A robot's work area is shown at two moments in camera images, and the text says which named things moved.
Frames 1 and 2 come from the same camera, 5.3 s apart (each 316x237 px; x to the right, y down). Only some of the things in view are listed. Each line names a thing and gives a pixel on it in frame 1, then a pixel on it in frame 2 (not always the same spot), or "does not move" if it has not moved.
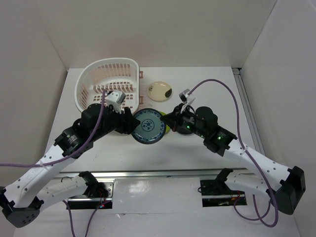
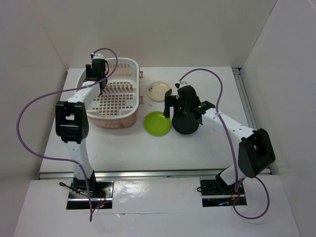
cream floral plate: (157, 91) does not move
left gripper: (127, 121) to (88, 69)
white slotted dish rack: (110, 74) does not move
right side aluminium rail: (248, 108) does not move
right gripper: (173, 119) to (170, 101)
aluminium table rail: (157, 173) does not move
